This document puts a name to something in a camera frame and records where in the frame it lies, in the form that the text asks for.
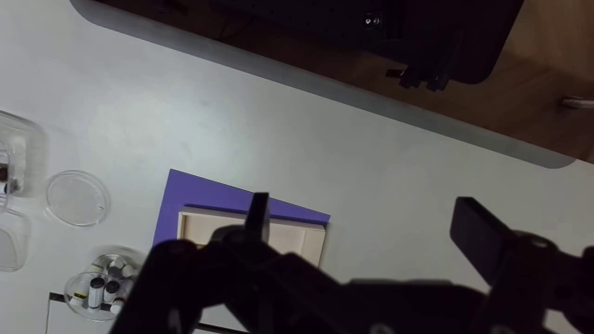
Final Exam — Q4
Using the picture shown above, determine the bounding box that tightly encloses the wooden tray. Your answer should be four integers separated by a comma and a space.
177, 209, 327, 266

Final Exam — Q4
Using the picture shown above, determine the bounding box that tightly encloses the purple mat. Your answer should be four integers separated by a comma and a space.
155, 170, 331, 246

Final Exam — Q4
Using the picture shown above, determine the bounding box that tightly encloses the clear plastic container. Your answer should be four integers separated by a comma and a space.
0, 112, 47, 198

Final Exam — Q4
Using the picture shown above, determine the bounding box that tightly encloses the clear glass bowl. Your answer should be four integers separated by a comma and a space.
64, 248, 146, 322

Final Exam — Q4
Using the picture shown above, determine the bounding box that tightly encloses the clear plastic container lid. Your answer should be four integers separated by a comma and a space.
0, 209, 32, 274

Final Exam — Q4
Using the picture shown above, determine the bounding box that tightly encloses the white bottle black cap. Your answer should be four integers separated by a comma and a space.
88, 277, 107, 309

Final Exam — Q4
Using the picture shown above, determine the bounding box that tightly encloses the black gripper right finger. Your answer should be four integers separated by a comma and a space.
450, 198, 594, 334

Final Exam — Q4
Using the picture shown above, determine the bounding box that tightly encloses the clear round lid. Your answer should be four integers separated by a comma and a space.
45, 170, 112, 229

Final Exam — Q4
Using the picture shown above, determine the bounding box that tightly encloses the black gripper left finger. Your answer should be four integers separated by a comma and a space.
110, 194, 348, 334

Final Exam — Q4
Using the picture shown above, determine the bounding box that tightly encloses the white bottle in bowl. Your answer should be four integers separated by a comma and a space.
108, 257, 136, 279

